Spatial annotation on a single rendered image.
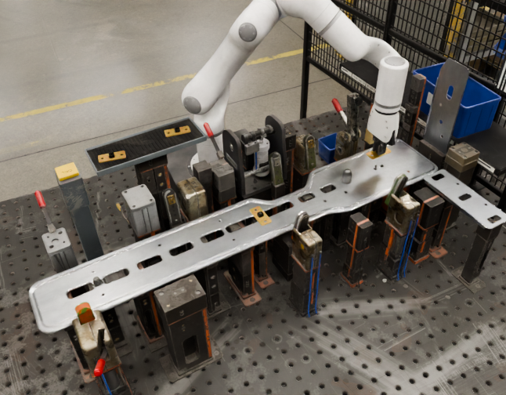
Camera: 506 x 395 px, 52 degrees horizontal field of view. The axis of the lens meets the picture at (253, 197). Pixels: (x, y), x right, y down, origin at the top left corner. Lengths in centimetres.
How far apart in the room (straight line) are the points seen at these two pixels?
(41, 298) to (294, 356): 76
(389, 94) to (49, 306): 115
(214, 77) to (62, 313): 90
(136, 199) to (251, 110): 252
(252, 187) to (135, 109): 247
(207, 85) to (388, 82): 61
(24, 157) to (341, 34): 277
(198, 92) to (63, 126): 239
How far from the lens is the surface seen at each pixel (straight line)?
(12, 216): 232
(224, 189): 172
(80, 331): 137
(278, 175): 176
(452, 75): 187
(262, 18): 162
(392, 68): 161
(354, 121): 189
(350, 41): 159
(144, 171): 172
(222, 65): 179
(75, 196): 170
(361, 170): 184
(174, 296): 142
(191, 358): 164
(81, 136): 396
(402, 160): 192
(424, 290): 191
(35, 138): 407
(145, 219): 160
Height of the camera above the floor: 214
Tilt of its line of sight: 42 degrees down
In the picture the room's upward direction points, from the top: 1 degrees counter-clockwise
